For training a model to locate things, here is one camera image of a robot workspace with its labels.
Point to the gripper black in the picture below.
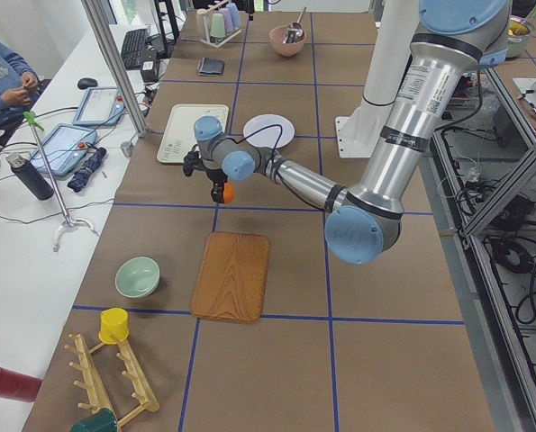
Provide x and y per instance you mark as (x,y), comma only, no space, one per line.
(213,176)

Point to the orange mandarin fruit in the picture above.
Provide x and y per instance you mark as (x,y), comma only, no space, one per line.
(228,193)

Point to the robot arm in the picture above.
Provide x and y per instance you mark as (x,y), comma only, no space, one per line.
(422,50)

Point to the cream bear print tray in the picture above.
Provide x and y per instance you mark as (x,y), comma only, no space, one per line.
(178,137)

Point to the white round plate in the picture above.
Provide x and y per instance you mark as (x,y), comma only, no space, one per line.
(269,131)

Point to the wooden cutting board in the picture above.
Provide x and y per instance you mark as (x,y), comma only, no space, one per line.
(232,278)

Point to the green bowl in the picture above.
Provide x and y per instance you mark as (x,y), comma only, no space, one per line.
(138,277)

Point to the folded grey cloth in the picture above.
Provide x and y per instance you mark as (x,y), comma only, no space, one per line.
(209,67)

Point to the folded dark blue umbrella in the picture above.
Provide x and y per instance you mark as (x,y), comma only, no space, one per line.
(82,176)

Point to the far teach pendant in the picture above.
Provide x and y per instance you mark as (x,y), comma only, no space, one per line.
(100,106)

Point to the teach pendant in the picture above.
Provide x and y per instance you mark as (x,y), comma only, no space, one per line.
(65,146)
(100,106)

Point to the near teach pendant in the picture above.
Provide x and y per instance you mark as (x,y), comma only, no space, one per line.
(65,146)

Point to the green cup on rack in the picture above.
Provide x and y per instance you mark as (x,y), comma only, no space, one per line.
(217,30)

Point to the lilac cup on rack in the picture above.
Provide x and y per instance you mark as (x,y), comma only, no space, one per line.
(227,19)

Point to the yellow cup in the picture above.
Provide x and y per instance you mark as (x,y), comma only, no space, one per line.
(114,326)

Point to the black keyboard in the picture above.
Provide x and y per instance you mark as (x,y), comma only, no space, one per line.
(133,47)

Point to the pink bowl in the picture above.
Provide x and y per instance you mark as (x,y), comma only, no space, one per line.
(282,46)

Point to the black computer mouse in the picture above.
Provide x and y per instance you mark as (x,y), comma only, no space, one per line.
(86,82)

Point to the metal scoop in bowl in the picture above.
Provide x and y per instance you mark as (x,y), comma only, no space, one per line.
(294,30)

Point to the blue cup on rack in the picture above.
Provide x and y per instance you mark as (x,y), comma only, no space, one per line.
(234,14)

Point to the black thermos bottle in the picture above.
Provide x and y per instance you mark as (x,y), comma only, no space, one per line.
(30,176)

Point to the metal stand with green clip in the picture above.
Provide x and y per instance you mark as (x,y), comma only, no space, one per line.
(70,223)

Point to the wooden mug rack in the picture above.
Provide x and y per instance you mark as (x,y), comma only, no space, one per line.
(113,379)

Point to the seated person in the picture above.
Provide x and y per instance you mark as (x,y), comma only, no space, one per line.
(19,87)

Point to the dark green cup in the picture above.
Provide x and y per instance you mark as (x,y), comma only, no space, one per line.
(102,421)

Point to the red bottle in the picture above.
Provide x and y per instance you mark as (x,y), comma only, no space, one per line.
(18,386)

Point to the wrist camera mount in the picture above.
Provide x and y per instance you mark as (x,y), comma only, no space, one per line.
(192,162)

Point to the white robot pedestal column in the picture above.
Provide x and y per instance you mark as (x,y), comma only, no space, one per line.
(357,135)

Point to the white wire cup rack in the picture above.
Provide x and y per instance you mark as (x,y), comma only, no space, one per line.
(217,42)

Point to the aluminium frame post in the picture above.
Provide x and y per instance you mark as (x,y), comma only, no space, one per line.
(105,40)

